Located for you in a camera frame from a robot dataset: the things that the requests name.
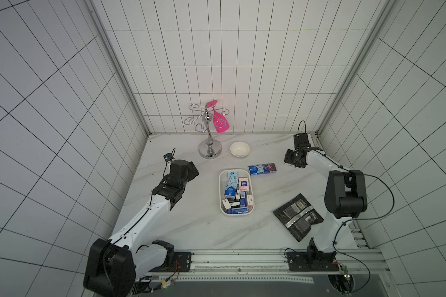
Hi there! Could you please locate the chrome hook stand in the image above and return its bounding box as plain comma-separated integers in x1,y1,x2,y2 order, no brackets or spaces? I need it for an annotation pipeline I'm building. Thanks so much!
184,103,229,159

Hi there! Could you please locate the white ceramic bowl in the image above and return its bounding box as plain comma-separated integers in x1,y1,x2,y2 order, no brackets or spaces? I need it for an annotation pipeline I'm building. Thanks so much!
230,141,251,158

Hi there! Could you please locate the white storage box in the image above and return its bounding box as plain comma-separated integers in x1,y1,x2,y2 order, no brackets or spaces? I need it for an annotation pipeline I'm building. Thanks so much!
219,169,255,217

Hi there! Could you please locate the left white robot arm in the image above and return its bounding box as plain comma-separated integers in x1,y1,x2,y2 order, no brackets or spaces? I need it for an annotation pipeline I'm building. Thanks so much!
83,160,199,297

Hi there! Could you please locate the pink tissue pack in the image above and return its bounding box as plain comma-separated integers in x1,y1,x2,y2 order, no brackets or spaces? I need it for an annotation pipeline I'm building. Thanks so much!
238,178,250,192

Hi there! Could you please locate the light blue tissue pack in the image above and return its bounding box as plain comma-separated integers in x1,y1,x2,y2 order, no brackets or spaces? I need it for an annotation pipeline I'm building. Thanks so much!
226,172,239,189

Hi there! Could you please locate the black packaged item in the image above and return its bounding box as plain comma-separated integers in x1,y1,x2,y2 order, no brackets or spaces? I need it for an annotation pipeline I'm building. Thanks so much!
273,194,323,242

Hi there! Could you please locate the blue red tissue pack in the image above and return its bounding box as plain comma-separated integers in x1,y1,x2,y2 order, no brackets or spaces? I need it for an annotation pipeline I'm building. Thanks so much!
262,163,277,174

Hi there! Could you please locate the blue white tissue pack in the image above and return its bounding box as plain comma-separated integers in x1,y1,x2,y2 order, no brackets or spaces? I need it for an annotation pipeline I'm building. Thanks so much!
249,165,264,176

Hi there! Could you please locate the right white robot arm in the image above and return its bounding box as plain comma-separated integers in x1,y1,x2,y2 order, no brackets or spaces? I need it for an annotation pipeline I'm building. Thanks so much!
284,133,368,272

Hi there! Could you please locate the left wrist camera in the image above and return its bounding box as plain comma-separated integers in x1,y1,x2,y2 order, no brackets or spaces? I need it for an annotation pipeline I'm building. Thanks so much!
164,153,173,162

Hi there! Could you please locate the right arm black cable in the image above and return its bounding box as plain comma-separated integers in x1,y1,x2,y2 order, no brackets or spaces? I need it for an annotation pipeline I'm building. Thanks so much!
341,173,395,223

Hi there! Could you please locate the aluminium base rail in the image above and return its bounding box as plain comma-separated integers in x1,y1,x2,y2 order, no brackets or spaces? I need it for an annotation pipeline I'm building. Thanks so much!
90,248,391,285

